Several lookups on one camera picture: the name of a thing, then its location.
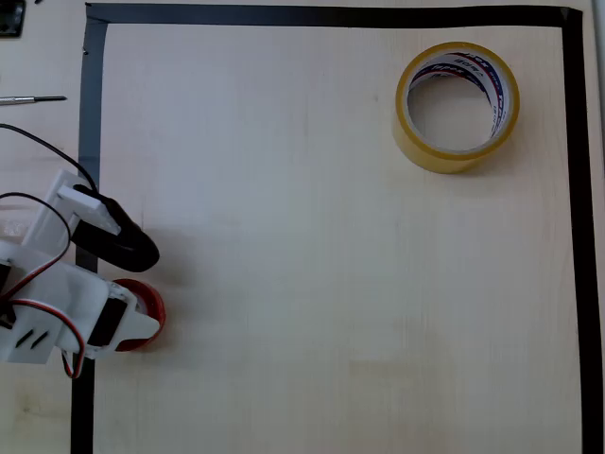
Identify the black camera cable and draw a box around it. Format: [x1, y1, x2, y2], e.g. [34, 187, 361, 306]
[0, 122, 100, 195]

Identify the black plastic object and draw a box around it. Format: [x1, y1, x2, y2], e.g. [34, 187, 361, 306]
[0, 0, 26, 39]

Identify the small red tape roll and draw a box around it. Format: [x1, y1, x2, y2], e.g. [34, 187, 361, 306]
[112, 277, 167, 353]

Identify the black webcam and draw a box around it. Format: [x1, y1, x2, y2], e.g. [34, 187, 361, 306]
[69, 183, 161, 273]

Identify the thin metal screwdriver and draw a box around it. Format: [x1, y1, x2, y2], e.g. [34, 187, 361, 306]
[0, 95, 68, 105]

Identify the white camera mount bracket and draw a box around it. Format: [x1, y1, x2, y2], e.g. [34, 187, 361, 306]
[20, 168, 122, 248]

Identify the red white black servo wire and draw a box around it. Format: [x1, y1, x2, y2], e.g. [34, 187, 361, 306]
[0, 190, 74, 302]
[0, 298, 89, 380]

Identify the large yellow tape roll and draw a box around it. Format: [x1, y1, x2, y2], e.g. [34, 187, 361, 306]
[391, 41, 522, 175]

